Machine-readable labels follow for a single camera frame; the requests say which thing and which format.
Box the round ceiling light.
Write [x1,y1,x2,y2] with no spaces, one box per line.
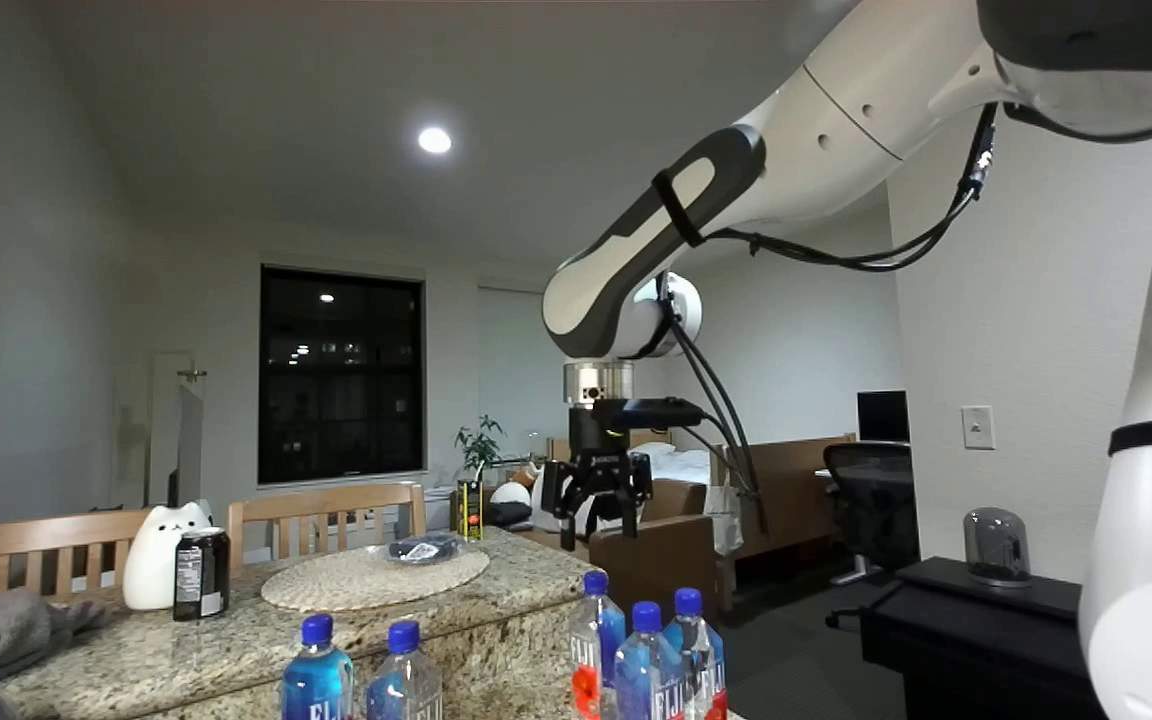
[413,118,459,160]

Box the wooden bed with white bedding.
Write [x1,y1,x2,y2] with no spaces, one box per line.
[488,442,746,625]

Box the fiji water bottle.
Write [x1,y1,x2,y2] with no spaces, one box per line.
[666,585,729,720]
[570,567,631,720]
[360,614,436,720]
[613,595,690,720]
[276,606,358,720]

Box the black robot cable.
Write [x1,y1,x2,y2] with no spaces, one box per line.
[653,100,1007,538]

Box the small computer monitor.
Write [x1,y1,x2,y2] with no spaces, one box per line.
[851,389,915,448]

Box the black box cabinet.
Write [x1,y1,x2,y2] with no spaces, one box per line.
[856,557,1111,720]

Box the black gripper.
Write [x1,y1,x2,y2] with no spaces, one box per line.
[540,402,662,557]

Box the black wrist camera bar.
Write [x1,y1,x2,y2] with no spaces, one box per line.
[588,390,708,432]

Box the grey cloth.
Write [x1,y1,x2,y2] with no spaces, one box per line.
[0,587,107,676]

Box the dark window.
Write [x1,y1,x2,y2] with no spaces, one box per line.
[258,262,427,486]

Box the green potted plant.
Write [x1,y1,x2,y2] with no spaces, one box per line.
[454,413,508,542]

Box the wooden slatted chair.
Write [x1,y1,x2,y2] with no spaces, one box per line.
[223,476,431,572]
[0,505,153,606]

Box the white plastic jug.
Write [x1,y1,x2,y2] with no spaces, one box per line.
[122,496,218,614]

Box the grey translucent container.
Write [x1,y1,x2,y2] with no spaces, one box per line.
[966,505,1034,578]

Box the white light switch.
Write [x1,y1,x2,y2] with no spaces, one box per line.
[955,398,1001,456]

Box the small glass dish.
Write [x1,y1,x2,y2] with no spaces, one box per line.
[386,531,464,567]

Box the wooden desk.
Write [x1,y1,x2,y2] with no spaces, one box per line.
[742,437,865,574]

